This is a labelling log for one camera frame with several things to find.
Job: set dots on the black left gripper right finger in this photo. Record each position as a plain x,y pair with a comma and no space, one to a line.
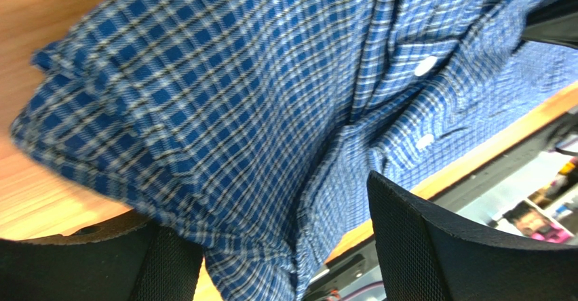
426,252

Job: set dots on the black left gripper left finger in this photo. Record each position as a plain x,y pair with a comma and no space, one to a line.
129,257

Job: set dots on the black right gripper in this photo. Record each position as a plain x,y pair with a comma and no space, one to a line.
555,24

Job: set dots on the blue checked long sleeve shirt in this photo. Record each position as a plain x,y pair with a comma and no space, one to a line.
251,126

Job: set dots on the background storage shelf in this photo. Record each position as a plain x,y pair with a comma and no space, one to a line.
538,196

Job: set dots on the aluminium rail frame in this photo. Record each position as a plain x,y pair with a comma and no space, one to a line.
355,274

